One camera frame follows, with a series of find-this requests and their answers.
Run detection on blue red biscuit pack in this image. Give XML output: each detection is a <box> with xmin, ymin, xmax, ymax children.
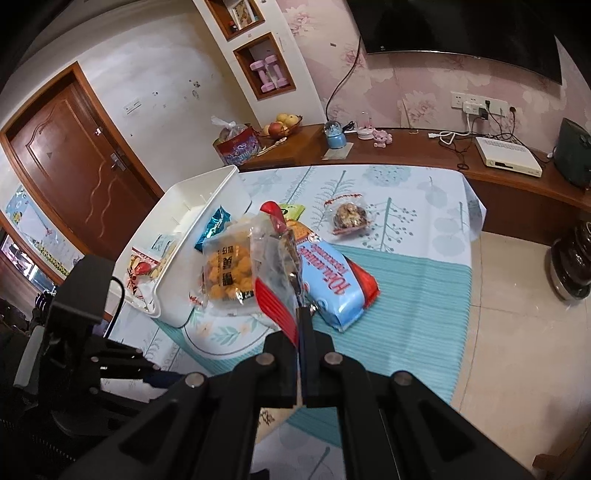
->
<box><xmin>287</xmin><ymin>221</ymin><xmax>380</xmax><ymax>332</ymax></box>

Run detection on red white barcode snack packet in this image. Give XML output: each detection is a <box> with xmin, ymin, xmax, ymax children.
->
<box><xmin>250</xmin><ymin>201</ymin><xmax>303</xmax><ymax>347</ymax></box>

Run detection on red white apple snack bag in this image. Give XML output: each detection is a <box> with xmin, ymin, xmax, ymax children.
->
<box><xmin>124</xmin><ymin>247</ymin><xmax>163</xmax><ymax>302</ymax></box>

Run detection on clear bag orange cookies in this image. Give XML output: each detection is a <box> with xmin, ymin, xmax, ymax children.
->
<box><xmin>199</xmin><ymin>214</ymin><xmax>259</xmax><ymax>316</ymax></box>

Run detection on pale blue cracker packet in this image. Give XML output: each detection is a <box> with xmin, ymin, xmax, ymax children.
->
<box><xmin>148</xmin><ymin>233</ymin><xmax>178</xmax><ymax>259</ymax></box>

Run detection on clear wrapped nut cake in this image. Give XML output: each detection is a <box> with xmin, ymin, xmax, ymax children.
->
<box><xmin>324</xmin><ymin>193</ymin><xmax>373</xmax><ymax>236</ymax></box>

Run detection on green pineapple cake packet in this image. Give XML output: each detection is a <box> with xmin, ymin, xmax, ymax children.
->
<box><xmin>280</xmin><ymin>203</ymin><xmax>305</xmax><ymax>221</ymax></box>

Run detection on blue foil snack packet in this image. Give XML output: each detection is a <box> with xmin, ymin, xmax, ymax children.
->
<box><xmin>194</xmin><ymin>206</ymin><xmax>231</xmax><ymax>252</ymax></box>

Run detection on patterned white teal tablecloth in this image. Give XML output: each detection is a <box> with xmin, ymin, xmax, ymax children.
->
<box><xmin>109</xmin><ymin>165</ymin><xmax>486</xmax><ymax>479</ymax></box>

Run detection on white plastic storage bin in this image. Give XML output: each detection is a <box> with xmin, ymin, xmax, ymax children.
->
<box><xmin>113</xmin><ymin>166</ymin><xmax>252</xmax><ymax>328</ymax></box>

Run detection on brown wooden door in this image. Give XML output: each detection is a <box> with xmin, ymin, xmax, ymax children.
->
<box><xmin>1</xmin><ymin>63</ymin><xmax>163</xmax><ymax>260</ymax></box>

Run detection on pink small toy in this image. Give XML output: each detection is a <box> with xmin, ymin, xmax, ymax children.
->
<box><xmin>373</xmin><ymin>129</ymin><xmax>393</xmax><ymax>149</ymax></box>

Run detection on pink round music box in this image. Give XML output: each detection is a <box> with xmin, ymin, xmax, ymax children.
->
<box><xmin>356</xmin><ymin>111</ymin><xmax>375</xmax><ymax>141</ymax></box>

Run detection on red gift bag with plastic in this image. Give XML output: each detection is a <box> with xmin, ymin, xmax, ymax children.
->
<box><xmin>211</xmin><ymin>116</ymin><xmax>263</xmax><ymax>166</ymax></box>

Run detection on fruit bowl with apples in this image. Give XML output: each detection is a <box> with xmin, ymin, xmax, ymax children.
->
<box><xmin>259</xmin><ymin>114</ymin><xmax>303</xmax><ymax>140</ymax></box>

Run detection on wooden tv cabinet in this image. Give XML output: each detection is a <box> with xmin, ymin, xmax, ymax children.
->
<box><xmin>237</xmin><ymin>123</ymin><xmax>591</xmax><ymax>245</ymax></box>

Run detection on black electric kettle pot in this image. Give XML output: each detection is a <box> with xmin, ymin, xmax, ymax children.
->
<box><xmin>549</xmin><ymin>221</ymin><xmax>591</xmax><ymax>303</ymax></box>

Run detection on white set-top box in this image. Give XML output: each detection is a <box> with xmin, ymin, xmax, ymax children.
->
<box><xmin>475</xmin><ymin>137</ymin><xmax>543</xmax><ymax>178</ymax></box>

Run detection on pink dumbbell left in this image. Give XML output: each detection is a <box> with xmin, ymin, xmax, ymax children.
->
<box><xmin>249</xmin><ymin>60</ymin><xmax>276</xmax><ymax>93</ymax></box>

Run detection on pink dumbbell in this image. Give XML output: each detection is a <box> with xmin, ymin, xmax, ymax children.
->
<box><xmin>249</xmin><ymin>60</ymin><xmax>276</xmax><ymax>93</ymax></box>
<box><xmin>264</xmin><ymin>54</ymin><xmax>290</xmax><ymax>89</ymax></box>

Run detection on pink dumbbell right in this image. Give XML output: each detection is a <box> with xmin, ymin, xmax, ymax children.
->
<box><xmin>264</xmin><ymin>54</ymin><xmax>290</xmax><ymax>89</ymax></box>

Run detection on framed picture in niche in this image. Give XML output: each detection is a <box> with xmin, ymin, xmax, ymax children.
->
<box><xmin>230</xmin><ymin>0</ymin><xmax>259</xmax><ymax>30</ymax></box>

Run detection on black curved television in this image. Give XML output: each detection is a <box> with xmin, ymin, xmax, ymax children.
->
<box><xmin>348</xmin><ymin>0</ymin><xmax>590</xmax><ymax>83</ymax></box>

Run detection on white wall power strip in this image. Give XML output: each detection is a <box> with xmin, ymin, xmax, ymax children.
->
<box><xmin>451</xmin><ymin>91</ymin><xmax>511</xmax><ymax>117</ymax></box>

